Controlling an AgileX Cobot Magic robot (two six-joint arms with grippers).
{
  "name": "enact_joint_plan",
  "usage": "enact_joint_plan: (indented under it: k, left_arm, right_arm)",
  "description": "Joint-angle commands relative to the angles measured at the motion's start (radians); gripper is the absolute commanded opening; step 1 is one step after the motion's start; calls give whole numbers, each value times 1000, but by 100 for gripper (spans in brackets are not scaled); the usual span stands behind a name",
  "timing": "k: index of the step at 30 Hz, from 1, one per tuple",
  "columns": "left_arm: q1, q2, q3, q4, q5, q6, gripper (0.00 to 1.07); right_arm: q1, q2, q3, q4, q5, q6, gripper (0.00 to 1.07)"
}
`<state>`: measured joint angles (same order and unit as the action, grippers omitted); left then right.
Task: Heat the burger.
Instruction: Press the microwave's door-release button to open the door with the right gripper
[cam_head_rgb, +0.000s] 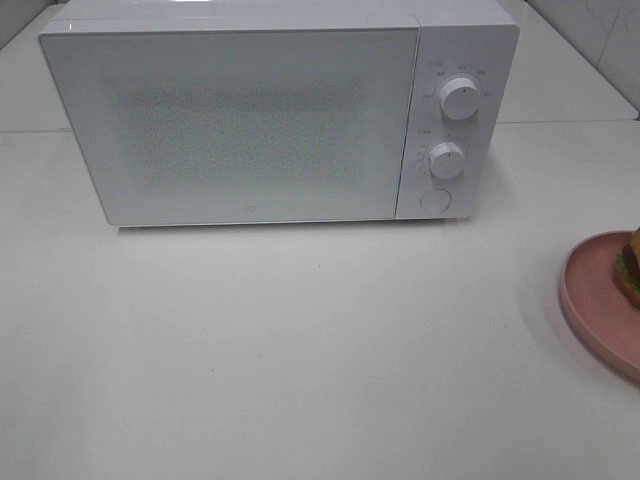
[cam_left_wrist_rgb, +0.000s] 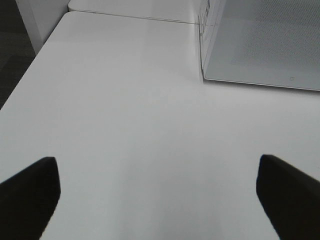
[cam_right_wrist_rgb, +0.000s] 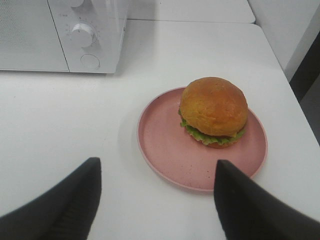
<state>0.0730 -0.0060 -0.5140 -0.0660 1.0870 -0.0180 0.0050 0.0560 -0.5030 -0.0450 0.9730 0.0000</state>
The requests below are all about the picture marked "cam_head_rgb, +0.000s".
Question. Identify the round door release button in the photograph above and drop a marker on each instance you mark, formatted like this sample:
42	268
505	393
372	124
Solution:
435	202

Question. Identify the pink round plate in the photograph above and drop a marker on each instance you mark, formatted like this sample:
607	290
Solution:
600	302

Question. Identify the burger with lettuce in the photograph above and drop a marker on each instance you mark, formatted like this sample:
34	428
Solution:
627	269

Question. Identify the white microwave door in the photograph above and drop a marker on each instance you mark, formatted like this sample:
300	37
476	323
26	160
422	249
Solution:
191	128

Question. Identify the lower white timer knob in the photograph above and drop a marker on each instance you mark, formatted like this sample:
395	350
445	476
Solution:
446	160

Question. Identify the white microwave oven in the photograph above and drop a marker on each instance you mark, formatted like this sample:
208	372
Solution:
476	39

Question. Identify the upper white power knob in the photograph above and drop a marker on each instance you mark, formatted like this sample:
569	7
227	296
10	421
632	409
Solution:
459	97

